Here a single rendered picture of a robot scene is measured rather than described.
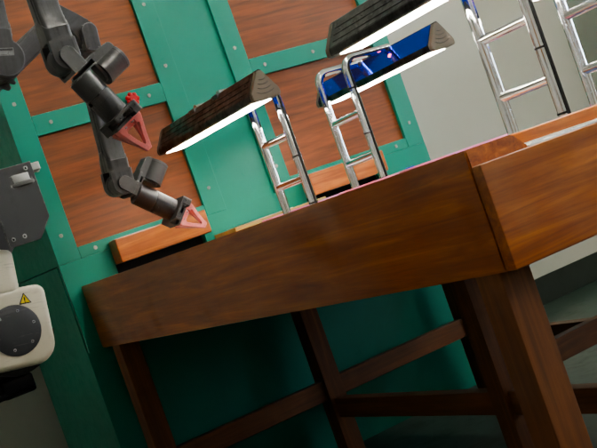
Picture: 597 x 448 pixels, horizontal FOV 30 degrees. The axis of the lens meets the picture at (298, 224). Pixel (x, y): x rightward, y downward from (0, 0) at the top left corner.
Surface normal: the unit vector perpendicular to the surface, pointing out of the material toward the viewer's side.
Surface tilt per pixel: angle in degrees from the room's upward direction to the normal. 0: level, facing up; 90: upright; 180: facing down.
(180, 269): 90
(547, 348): 90
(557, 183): 90
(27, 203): 90
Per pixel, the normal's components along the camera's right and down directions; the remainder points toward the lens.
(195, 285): -0.81, 0.30
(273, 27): 0.47, -0.15
